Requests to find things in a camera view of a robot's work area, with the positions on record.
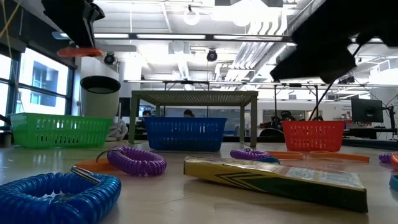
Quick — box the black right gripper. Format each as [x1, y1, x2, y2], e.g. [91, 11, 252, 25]
[269, 0, 398, 84]

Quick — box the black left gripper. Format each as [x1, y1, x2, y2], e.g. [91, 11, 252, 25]
[42, 0, 105, 49]

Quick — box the red coil wristband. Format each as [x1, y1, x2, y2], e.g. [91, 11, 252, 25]
[57, 47, 104, 58]

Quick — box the purple coil wristband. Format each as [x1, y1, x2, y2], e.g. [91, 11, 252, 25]
[96, 145, 168, 177]
[229, 148, 272, 161]
[378, 152, 393, 164]

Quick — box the black office chair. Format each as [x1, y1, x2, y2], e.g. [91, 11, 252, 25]
[259, 127, 282, 139]

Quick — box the large window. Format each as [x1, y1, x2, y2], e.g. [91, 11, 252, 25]
[0, 46, 75, 116]

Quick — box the black computer monitor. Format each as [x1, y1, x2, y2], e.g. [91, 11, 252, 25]
[351, 98, 384, 124]

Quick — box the white cylindrical container black rim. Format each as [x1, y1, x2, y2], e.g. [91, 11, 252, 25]
[80, 75, 121, 119]

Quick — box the red plastic basket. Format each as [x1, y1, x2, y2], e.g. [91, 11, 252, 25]
[281, 120, 345, 152]

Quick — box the linear ceiling light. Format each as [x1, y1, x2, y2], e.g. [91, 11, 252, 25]
[52, 32, 295, 42]

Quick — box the green plastic basket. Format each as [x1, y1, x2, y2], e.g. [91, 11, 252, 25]
[9, 112, 113, 149]

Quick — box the green perforated metal shelf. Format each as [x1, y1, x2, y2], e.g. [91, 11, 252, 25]
[128, 90, 259, 148]

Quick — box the yellow crayon box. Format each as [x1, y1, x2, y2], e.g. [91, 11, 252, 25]
[183, 156, 369, 214]

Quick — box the blue plastic basket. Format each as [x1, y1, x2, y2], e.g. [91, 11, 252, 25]
[143, 116, 228, 152]

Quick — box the blue coil wristband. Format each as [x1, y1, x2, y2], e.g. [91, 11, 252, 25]
[0, 166, 123, 224]

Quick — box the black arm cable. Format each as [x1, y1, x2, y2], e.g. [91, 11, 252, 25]
[308, 82, 333, 121]

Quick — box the white coiled rope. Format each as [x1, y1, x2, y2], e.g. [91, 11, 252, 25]
[107, 119, 129, 141]

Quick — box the white ring lamp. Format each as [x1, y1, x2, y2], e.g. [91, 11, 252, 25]
[182, 8, 201, 27]

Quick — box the black aluminium frame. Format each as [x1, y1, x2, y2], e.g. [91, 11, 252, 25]
[123, 133, 398, 151]

